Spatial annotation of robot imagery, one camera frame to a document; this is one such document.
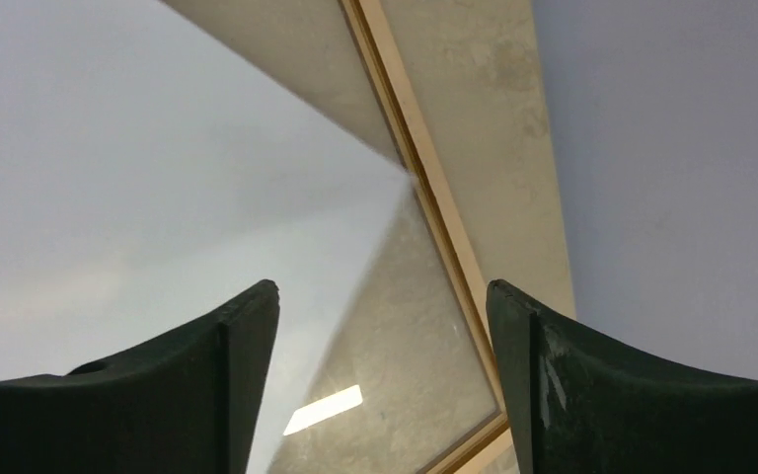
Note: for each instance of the plant window photo print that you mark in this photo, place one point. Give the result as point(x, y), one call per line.
point(148, 173)

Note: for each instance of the light wooden picture frame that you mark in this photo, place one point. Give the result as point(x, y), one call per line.
point(398, 102)

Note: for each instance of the clear acrylic glass pane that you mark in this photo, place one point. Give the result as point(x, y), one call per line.
point(406, 345)

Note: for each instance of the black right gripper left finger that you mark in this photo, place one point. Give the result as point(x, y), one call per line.
point(186, 401)

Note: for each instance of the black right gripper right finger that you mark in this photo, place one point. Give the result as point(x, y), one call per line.
point(579, 401)

